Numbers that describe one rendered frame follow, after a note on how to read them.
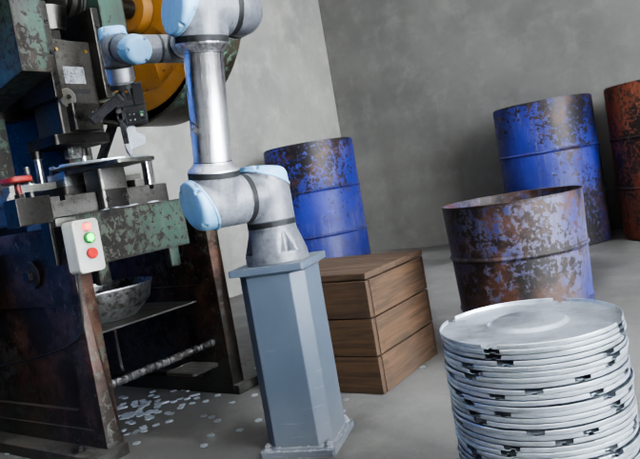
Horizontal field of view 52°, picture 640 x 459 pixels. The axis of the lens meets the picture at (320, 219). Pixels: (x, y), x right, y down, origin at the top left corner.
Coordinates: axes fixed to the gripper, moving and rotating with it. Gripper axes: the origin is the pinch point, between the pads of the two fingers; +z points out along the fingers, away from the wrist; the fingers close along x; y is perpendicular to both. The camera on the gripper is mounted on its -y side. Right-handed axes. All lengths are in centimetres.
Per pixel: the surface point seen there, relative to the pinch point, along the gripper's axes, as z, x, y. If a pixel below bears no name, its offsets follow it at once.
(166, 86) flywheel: -11.7, 39.2, 13.9
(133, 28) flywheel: -31, 54, 6
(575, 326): 9, -115, 69
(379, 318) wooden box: 49, -36, 61
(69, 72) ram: -22.3, 20.1, -13.7
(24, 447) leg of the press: 72, -27, -42
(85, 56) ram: -25.8, 26.3, -8.7
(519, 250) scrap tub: 33, -44, 100
